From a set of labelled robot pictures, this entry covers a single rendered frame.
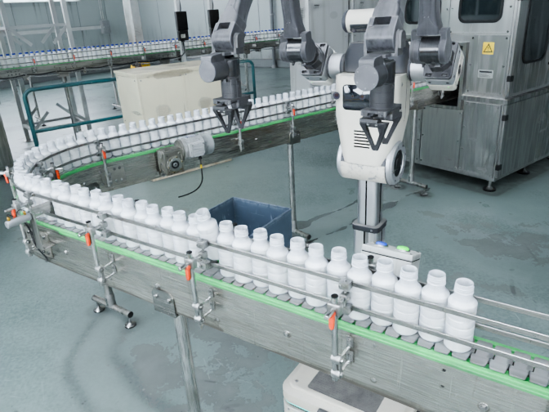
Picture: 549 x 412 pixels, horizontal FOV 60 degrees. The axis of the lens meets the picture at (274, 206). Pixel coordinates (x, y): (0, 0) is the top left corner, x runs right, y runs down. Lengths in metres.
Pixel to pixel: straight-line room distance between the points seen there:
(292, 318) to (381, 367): 0.26
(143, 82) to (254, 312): 4.16
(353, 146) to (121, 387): 1.70
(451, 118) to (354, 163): 3.26
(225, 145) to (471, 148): 2.60
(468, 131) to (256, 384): 3.25
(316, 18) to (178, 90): 2.65
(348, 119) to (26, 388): 2.11
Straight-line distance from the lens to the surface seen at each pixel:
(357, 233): 1.85
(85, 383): 2.76
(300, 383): 2.12
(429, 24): 1.47
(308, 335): 1.28
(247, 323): 1.40
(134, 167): 2.85
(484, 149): 4.81
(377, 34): 1.13
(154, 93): 5.34
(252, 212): 2.09
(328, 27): 7.43
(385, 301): 1.15
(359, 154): 1.69
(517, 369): 1.15
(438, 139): 5.04
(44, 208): 1.99
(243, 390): 2.49
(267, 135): 3.30
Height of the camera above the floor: 1.72
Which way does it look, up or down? 23 degrees down
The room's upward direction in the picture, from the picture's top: 3 degrees counter-clockwise
